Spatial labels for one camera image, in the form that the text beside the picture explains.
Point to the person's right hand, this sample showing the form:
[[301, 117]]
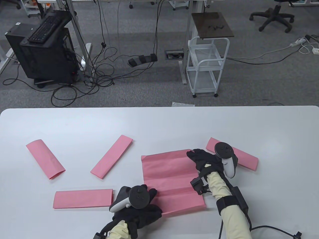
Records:
[[203, 159]]

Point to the person's left hand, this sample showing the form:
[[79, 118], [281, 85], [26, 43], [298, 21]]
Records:
[[147, 214]]

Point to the black white controller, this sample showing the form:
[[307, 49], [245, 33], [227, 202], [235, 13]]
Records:
[[224, 149], [139, 196]]

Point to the pink paper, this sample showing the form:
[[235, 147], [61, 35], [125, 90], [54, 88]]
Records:
[[246, 159], [82, 199], [46, 159], [172, 179], [111, 156]]

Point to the person's right forearm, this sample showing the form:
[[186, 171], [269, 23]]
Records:
[[234, 221]]

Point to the person's left forearm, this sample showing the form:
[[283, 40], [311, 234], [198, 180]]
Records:
[[119, 230]]

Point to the clear plastic bag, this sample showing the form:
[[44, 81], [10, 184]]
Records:
[[183, 104]]

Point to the white rolling cart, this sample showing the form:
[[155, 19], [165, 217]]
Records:
[[201, 83]]

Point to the grey desk leg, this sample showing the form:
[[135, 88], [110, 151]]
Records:
[[182, 72]]

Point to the metal floor socket box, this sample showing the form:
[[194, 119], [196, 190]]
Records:
[[174, 54]]

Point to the black foot pedal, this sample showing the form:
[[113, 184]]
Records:
[[142, 59]]

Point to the dark brown board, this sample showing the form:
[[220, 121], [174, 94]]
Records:
[[211, 25]]

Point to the white power strip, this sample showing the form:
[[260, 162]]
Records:
[[297, 42]]

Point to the white desk leg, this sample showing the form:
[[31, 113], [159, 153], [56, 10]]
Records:
[[84, 59]]

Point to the white power adapter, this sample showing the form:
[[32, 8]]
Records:
[[316, 51]]

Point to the white storage cart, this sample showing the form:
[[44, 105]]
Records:
[[31, 7], [179, 3]]

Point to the black office chair base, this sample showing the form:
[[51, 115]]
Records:
[[274, 15], [130, 5]]

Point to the black wheeled dolly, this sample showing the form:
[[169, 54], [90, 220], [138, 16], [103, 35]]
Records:
[[41, 83]]

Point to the black computer tower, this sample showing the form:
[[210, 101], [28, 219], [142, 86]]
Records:
[[49, 62]]

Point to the black keyboard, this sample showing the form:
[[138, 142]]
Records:
[[44, 28]]

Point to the white desk foot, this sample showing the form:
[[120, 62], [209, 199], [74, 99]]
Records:
[[5, 59]]

